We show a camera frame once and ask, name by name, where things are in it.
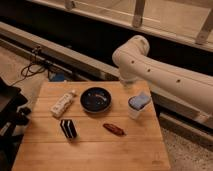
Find black cable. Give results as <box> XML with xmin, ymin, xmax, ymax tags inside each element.
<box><xmin>9</xmin><ymin>46</ymin><xmax>54</xmax><ymax>87</ymax></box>

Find dark blue bowl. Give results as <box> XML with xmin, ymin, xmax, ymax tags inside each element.
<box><xmin>80</xmin><ymin>87</ymin><xmax>111</xmax><ymax>113</ymax></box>

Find blue sponge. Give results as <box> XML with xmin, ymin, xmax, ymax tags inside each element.
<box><xmin>128</xmin><ymin>92</ymin><xmax>151</xmax><ymax>110</ymax></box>

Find black equipment on left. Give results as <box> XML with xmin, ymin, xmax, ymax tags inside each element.
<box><xmin>0</xmin><ymin>77</ymin><xmax>31</xmax><ymax>170</ymax></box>

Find blue object behind table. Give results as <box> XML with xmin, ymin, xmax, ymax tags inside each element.
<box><xmin>50</xmin><ymin>73</ymin><xmax>65</xmax><ymax>82</ymax></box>

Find black and white striped eraser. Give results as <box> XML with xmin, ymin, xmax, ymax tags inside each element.
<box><xmin>60</xmin><ymin>119</ymin><xmax>77</xmax><ymax>139</ymax></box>

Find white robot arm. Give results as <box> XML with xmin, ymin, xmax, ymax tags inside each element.
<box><xmin>112</xmin><ymin>35</ymin><xmax>213</xmax><ymax>115</ymax></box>

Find wooden board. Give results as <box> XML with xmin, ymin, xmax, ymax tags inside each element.
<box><xmin>12</xmin><ymin>81</ymin><xmax>170</xmax><ymax>171</ymax></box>

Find white cup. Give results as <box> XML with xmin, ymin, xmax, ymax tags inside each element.
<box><xmin>128</xmin><ymin>103</ymin><xmax>142</xmax><ymax>119</ymax></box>

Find white tube package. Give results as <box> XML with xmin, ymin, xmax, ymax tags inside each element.
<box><xmin>51</xmin><ymin>90</ymin><xmax>76</xmax><ymax>118</ymax></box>

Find brown chocolate bar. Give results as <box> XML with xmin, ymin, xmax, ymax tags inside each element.
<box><xmin>103</xmin><ymin>123</ymin><xmax>125</xmax><ymax>136</ymax></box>

